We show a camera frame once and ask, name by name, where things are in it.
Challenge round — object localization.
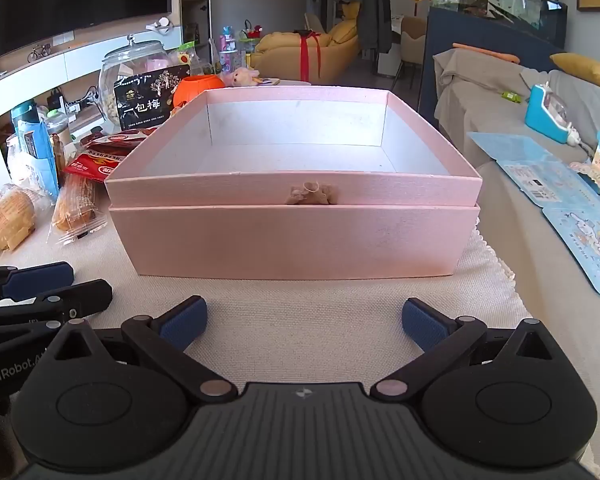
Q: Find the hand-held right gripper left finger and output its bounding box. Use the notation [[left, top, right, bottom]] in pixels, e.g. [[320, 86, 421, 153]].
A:
[[54, 296, 239, 405]]

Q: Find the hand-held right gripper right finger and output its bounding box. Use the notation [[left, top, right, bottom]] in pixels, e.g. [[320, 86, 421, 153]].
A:
[[371, 297, 556, 403]]

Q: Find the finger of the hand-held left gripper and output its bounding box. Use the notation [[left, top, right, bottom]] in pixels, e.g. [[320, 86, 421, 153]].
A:
[[0, 279, 113, 343], [0, 261, 75, 308]]

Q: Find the bread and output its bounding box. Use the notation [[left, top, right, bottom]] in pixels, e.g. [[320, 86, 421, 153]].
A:
[[0, 182, 38, 256]]

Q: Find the long clear cookie packet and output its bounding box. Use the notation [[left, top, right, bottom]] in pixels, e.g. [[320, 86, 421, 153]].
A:
[[52, 175, 103, 247]]

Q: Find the blue snack bag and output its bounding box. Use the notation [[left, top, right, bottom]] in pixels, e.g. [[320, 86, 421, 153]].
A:
[[17, 120, 60, 199]]

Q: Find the pink gift box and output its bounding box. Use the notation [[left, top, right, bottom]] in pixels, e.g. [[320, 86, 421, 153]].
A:
[[104, 86, 483, 281]]

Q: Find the cream woven table cloth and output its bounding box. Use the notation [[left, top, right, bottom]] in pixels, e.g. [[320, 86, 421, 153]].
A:
[[0, 220, 600, 480]]

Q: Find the grey covered sofa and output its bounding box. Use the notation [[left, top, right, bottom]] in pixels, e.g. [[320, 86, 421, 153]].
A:
[[432, 47, 600, 480]]

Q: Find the green lid clear jar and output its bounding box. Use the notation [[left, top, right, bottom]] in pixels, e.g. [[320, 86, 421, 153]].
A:
[[44, 107, 70, 132]]

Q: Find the teal thermos bottle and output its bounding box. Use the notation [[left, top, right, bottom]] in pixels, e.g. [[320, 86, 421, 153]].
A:
[[10, 100, 39, 134]]

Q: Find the white power strip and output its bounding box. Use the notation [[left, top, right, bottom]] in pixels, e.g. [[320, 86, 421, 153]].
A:
[[62, 100, 98, 116]]

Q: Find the blue cartoon printed sheet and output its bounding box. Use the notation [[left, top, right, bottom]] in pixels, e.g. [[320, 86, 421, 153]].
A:
[[542, 205, 600, 298]]

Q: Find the light blue packaging sheet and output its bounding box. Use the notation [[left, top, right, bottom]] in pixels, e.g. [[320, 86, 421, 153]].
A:
[[467, 130, 600, 206]]

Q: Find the black plum snack bag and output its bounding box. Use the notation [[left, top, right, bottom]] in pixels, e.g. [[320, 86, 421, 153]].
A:
[[114, 65, 191, 131]]

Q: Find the white television cabinet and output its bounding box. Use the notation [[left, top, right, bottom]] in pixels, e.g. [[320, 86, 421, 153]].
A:
[[0, 20, 185, 128]]

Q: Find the large glass jar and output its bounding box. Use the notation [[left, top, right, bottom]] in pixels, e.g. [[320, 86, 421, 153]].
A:
[[98, 35, 173, 126]]

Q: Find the orange pumpkin bucket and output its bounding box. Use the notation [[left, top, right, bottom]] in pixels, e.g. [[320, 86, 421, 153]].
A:
[[172, 75, 227, 109]]

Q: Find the blue toy cash register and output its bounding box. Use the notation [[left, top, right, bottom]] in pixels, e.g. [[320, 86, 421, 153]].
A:
[[524, 82, 576, 144]]

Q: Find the pink plush bunny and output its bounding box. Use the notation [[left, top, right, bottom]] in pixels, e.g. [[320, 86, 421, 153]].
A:
[[222, 67, 261, 88]]

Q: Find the yellow green toy packet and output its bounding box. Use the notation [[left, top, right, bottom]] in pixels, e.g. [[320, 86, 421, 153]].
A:
[[172, 42, 201, 68]]

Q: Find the pink purple water bottle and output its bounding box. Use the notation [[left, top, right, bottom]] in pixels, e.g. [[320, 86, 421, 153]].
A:
[[219, 27, 238, 73]]

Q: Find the black television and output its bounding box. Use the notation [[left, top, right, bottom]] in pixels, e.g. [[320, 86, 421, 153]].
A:
[[0, 0, 173, 63]]

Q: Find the beige dining chair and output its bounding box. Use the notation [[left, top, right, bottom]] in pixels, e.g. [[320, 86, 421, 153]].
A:
[[400, 15, 428, 81]]

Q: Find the yellow sofa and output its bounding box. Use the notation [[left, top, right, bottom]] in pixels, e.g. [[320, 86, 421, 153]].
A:
[[255, 2, 363, 83]]

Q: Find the red ribbon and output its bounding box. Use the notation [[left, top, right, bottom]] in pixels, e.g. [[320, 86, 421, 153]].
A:
[[295, 30, 323, 83]]

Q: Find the dark blue cabinet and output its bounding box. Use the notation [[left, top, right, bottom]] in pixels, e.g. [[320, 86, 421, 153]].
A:
[[417, 7, 568, 126]]

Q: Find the yellow cushion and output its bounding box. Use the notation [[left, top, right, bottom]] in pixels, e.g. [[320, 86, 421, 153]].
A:
[[550, 52, 600, 93]]

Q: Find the dark coat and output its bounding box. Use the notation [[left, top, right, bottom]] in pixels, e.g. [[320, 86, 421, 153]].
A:
[[352, 0, 393, 53]]

